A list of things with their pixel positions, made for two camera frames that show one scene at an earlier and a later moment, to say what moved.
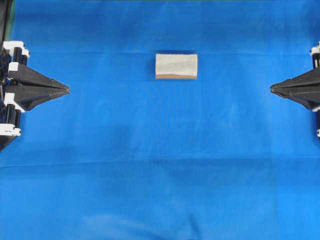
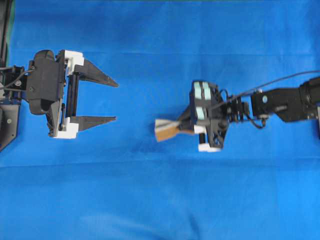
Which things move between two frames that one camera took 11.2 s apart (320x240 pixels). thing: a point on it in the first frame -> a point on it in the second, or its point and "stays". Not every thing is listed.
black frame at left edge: (5, 7) stays
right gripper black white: (307, 95) -> (210, 113)
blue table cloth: (124, 156) stays
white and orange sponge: (176, 66) -> (166, 129)
